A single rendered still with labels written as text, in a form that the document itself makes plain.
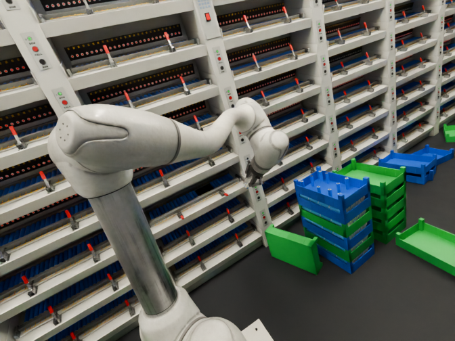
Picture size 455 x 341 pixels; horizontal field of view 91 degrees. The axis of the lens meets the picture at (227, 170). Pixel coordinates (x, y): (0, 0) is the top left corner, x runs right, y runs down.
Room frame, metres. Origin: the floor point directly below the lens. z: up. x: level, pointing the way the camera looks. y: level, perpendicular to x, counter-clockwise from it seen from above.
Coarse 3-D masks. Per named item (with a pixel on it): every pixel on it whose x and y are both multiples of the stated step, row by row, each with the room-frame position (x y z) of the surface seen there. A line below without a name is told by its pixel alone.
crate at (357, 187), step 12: (324, 180) 1.13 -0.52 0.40; (336, 180) 1.08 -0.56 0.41; (360, 180) 0.95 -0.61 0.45; (300, 192) 1.08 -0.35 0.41; (312, 192) 0.99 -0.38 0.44; (324, 192) 1.02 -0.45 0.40; (336, 192) 0.98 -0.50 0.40; (348, 192) 0.95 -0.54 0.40; (360, 192) 0.88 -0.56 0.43; (336, 204) 0.87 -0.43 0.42; (348, 204) 0.85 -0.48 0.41
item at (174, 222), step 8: (232, 168) 1.34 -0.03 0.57; (232, 176) 1.32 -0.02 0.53; (240, 176) 1.26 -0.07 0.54; (192, 184) 1.28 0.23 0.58; (240, 184) 1.23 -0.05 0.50; (176, 192) 1.24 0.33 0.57; (232, 192) 1.18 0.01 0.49; (240, 192) 1.20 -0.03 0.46; (208, 200) 1.15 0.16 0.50; (216, 200) 1.14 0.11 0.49; (224, 200) 1.16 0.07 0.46; (192, 208) 1.12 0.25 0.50; (200, 208) 1.10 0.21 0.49; (208, 208) 1.12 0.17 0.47; (176, 216) 1.09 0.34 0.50; (184, 216) 1.08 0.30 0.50; (192, 216) 1.09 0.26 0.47; (160, 224) 1.06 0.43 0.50; (168, 224) 1.05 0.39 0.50; (176, 224) 1.05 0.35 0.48; (152, 232) 1.02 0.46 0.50; (160, 232) 1.02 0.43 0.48; (168, 232) 1.04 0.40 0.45
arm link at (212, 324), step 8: (200, 320) 0.46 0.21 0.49; (208, 320) 0.42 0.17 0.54; (216, 320) 0.41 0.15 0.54; (224, 320) 0.41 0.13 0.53; (192, 328) 0.42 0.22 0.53; (200, 328) 0.40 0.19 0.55; (208, 328) 0.39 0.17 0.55; (216, 328) 0.39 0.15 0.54; (224, 328) 0.38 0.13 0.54; (232, 328) 0.39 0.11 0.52; (184, 336) 0.43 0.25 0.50; (192, 336) 0.39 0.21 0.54; (200, 336) 0.38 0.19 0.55; (208, 336) 0.38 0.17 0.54; (216, 336) 0.37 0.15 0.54; (224, 336) 0.37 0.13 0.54; (232, 336) 0.37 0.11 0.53; (240, 336) 0.38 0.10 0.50
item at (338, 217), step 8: (304, 200) 1.06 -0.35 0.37; (368, 200) 0.90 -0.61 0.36; (312, 208) 1.01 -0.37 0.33; (320, 208) 0.96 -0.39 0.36; (352, 208) 0.86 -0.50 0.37; (360, 208) 0.88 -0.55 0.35; (328, 216) 0.92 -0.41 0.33; (336, 216) 0.87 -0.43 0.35; (344, 216) 0.84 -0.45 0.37; (352, 216) 0.86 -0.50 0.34; (344, 224) 0.84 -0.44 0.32
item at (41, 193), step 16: (32, 160) 1.04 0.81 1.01; (48, 160) 1.07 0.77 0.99; (0, 176) 1.00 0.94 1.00; (16, 176) 1.02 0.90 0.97; (32, 176) 1.03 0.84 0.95; (48, 176) 1.01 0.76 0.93; (0, 192) 0.96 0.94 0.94; (16, 192) 0.92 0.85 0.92; (32, 192) 0.94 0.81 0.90; (48, 192) 0.91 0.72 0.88; (64, 192) 0.93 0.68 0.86; (0, 208) 0.88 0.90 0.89; (16, 208) 0.86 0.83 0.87; (32, 208) 0.88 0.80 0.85; (0, 224) 0.84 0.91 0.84
